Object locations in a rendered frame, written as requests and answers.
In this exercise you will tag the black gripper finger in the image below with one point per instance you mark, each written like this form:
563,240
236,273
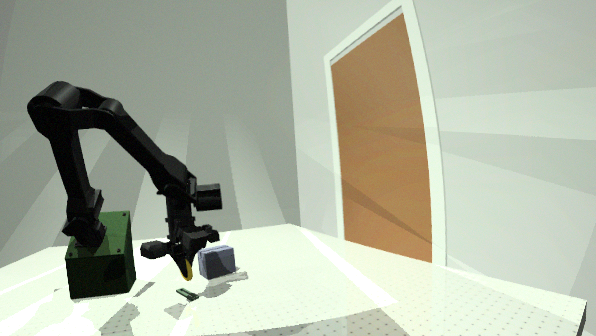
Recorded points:
190,256
180,261

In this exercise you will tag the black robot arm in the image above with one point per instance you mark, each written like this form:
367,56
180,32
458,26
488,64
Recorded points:
57,114

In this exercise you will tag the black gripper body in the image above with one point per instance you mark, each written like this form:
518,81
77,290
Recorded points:
157,249

